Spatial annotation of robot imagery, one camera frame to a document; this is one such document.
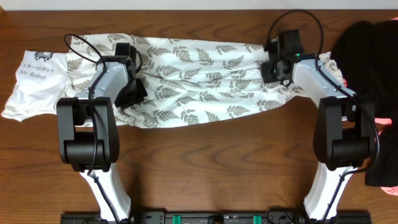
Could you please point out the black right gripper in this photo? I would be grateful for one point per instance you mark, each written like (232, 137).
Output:
(274, 71)

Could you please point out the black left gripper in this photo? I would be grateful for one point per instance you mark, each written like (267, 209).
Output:
(131, 94)

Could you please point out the white fern print dress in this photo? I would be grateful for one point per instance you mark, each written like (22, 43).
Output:
(187, 81)

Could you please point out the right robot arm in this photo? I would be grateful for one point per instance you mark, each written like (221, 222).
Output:
(345, 134)

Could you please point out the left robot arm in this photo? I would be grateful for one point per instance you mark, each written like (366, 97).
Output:
(88, 136)

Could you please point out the black garment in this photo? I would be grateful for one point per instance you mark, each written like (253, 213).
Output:
(373, 77)

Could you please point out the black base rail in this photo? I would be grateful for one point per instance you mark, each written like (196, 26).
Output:
(217, 218)

